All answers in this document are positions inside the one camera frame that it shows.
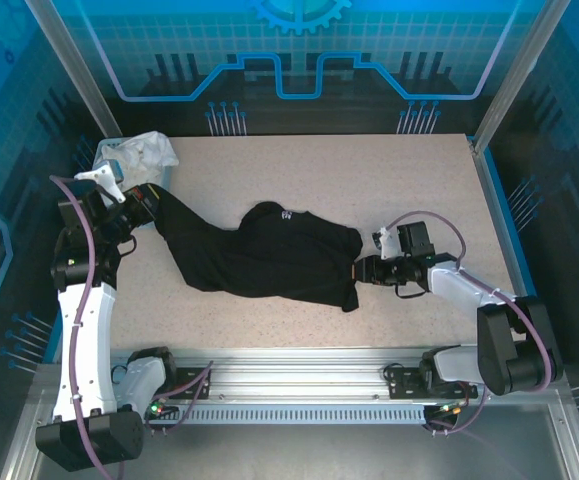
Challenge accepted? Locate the aluminium frame post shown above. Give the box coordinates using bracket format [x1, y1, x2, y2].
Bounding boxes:
[22, 0, 123, 140]
[472, 0, 573, 157]

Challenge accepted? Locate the blue table edge strip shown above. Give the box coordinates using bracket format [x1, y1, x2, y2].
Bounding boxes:
[479, 147, 559, 364]

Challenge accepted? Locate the black printed t-shirt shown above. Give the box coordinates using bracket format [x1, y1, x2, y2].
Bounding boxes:
[151, 183, 365, 314]

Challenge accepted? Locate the grey slotted cable duct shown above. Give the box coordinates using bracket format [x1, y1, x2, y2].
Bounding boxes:
[141, 404, 429, 426]

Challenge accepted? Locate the small circuit board with LEDs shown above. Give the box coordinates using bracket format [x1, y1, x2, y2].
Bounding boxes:
[424, 399, 470, 426]
[144, 397, 180, 422]

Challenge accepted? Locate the light blue plastic basket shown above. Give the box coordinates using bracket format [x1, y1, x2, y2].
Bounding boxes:
[91, 138, 174, 232]

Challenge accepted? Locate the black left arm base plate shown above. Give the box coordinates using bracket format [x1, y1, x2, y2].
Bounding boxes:
[168, 366, 214, 401]

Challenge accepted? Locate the crumpled white cloth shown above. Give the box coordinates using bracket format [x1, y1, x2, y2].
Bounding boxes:
[113, 130, 180, 194]

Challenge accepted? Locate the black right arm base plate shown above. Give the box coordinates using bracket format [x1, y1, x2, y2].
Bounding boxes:
[385, 364, 481, 401]

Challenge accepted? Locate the aluminium rail beam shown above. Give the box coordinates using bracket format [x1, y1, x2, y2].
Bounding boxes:
[33, 347, 568, 407]

